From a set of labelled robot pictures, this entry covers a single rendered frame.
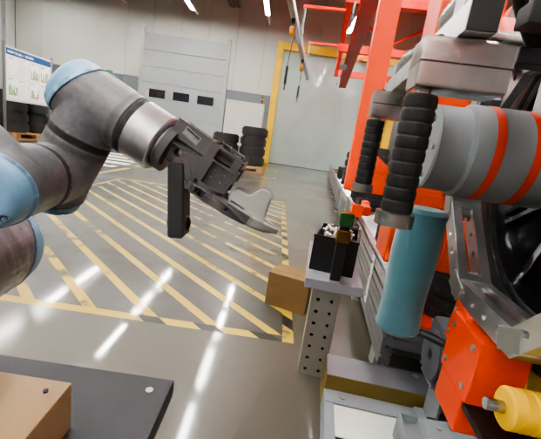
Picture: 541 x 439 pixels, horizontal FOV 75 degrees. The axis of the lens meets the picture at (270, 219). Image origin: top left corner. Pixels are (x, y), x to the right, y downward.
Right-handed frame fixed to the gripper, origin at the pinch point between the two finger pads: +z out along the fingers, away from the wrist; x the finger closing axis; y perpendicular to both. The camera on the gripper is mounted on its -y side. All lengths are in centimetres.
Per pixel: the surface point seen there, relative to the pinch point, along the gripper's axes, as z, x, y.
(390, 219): 9.6, -13.3, 12.1
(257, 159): -56, 830, -67
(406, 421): 62, 30, -30
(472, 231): 37.8, 22.6, 19.0
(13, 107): -593, 763, -277
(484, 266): 40.5, 15.5, 14.2
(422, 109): 5.0, -13.0, 23.4
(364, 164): 10.2, 21.0, 17.7
